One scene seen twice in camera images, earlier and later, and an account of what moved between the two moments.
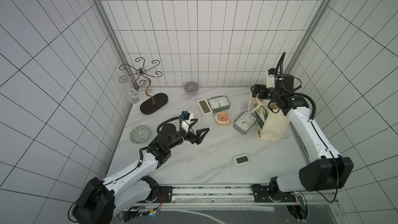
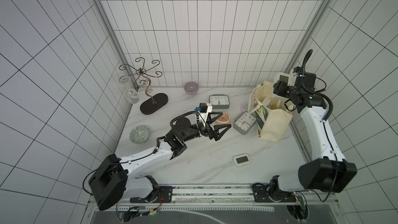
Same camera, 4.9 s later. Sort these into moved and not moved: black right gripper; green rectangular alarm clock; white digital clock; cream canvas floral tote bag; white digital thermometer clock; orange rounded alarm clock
Moved: white digital clock; black right gripper
Not moved: orange rounded alarm clock; white digital thermometer clock; cream canvas floral tote bag; green rectangular alarm clock
